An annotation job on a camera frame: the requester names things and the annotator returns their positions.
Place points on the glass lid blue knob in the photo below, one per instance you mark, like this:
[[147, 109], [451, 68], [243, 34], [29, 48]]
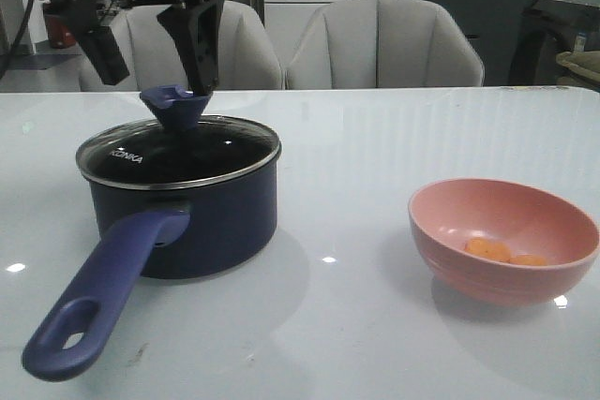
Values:
[[180, 147]]

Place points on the blue saucepan with handle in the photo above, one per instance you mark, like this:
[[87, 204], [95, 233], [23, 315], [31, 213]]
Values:
[[165, 234]]

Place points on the pink bowl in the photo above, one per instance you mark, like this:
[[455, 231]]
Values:
[[446, 215]]

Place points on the orange ham slice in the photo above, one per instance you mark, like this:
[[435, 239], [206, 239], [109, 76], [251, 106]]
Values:
[[488, 249]]

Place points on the red bin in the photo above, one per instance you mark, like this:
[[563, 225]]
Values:
[[59, 36]]

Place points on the left grey upholstered chair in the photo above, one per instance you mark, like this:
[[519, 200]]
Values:
[[246, 57]]

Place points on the grey upholstered chair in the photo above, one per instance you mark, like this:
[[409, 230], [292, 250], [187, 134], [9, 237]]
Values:
[[246, 57], [366, 44]]

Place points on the right grey upholstered chair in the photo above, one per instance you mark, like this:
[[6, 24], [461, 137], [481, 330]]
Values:
[[366, 44]]

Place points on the dark appliance at right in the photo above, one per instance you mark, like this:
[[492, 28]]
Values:
[[548, 28]]

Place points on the beige cushion at right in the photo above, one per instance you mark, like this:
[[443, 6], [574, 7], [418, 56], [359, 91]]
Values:
[[579, 69]]

